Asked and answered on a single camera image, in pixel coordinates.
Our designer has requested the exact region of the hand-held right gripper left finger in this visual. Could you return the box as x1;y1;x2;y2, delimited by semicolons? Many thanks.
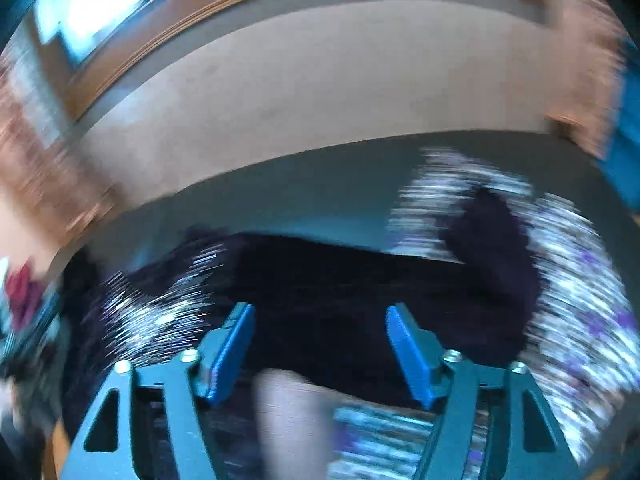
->
60;302;256;480

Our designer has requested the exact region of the bright window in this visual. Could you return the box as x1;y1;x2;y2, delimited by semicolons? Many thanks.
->
30;0;201;66

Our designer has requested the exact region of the dark garment with floral lining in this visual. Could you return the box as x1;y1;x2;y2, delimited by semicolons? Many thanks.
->
65;150;632;480

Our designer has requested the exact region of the wooden wall trim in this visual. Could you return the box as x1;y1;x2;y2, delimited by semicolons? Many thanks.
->
65;0;551;123

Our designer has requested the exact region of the brick-patterned curtain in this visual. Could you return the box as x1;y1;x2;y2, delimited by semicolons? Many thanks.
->
542;0;628;158
0;75;123;243

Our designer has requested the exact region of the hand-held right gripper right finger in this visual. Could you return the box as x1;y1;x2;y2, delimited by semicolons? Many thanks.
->
386;304;583;480

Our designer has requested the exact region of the pale cloth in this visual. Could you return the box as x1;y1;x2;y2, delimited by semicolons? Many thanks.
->
252;367;337;480

